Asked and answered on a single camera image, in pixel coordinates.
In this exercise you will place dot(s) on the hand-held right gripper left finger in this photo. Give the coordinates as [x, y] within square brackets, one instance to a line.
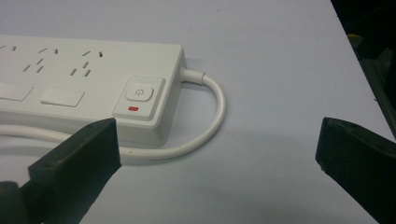
[74, 168]

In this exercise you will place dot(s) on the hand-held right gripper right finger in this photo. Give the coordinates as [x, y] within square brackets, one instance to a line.
[361, 161]

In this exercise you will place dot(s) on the white power strip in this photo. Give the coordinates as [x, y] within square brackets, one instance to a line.
[93, 87]

